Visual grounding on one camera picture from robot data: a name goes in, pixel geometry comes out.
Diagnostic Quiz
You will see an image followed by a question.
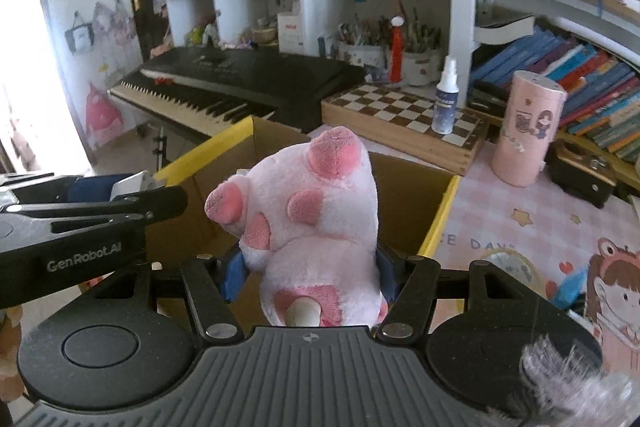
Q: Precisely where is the pink hanging bag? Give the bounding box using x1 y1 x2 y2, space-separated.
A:
85 82 124 150

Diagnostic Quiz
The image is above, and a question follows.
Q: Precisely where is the grey fuzzy pompom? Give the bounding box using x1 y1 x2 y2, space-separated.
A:
519 339 637 427

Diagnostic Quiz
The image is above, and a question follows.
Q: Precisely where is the dark brown wooden box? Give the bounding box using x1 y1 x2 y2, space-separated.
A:
547 139 618 208

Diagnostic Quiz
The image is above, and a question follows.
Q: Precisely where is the thick black cover book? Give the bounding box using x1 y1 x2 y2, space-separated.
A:
475 13 537 46

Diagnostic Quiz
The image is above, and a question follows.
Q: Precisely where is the row of colourful books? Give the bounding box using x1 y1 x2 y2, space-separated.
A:
470 24 640 164

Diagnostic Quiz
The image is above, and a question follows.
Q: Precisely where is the pink cylindrical container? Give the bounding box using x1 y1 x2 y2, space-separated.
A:
491 70 568 188

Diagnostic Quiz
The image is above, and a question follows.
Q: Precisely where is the yellow cardboard box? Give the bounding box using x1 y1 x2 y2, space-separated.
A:
145 116 461 323

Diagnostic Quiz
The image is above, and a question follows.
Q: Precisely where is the pink checkered desktop mat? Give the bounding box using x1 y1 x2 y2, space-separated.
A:
440 141 640 390

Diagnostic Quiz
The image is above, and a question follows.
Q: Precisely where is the black electronic keyboard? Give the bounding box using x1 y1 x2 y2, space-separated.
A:
107 46 368 140

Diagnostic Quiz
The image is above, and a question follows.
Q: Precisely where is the pink plush pig toy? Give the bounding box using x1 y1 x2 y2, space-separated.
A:
204 126 390 328

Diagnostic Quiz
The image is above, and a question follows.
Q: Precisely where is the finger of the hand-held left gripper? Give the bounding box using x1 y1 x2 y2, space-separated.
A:
0 185 189 234

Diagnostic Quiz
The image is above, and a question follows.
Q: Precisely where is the hanging canvas tote bag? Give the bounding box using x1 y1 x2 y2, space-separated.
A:
65 12 97 56

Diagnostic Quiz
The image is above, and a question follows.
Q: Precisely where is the white pen holder with brushes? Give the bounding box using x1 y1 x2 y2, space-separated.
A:
337 23 393 70
400 24 444 86

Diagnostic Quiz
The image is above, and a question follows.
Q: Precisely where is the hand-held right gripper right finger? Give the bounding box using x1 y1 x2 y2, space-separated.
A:
374 241 547 344

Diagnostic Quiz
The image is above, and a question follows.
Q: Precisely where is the white bookshelf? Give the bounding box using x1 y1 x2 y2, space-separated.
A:
165 0 640 188

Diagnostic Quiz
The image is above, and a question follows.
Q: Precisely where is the metal keyboard stand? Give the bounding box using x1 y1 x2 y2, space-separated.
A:
151 123 170 172

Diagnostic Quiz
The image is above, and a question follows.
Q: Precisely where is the wooden chessboard box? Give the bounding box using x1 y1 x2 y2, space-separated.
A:
321 83 488 176

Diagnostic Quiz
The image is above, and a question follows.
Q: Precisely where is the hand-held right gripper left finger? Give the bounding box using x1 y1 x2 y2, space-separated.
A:
87 251 247 343

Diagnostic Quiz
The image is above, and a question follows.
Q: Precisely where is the white red small carton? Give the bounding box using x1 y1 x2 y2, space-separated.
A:
277 12 304 56

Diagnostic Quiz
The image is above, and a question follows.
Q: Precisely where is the white spray bottle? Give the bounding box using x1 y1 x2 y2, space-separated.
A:
432 56 461 135

